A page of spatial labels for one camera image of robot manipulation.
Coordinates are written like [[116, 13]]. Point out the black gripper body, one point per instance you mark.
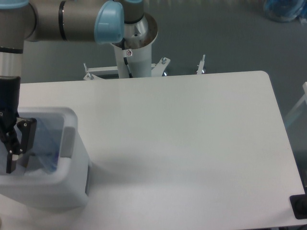
[[9, 101]]

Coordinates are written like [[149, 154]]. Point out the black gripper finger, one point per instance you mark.
[[18, 137]]

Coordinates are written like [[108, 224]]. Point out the clear plastic water bottle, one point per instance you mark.
[[47, 134]]

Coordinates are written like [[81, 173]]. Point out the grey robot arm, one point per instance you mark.
[[100, 21]]

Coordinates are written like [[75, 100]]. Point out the white trash can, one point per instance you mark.
[[68, 185]]

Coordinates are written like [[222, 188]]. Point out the blue plastic bag on floor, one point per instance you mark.
[[285, 11]]

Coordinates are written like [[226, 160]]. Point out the black device at table corner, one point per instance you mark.
[[299, 206]]

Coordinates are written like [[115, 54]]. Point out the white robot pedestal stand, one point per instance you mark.
[[133, 54]]

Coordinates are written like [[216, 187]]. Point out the white frame at right edge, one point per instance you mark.
[[297, 110]]

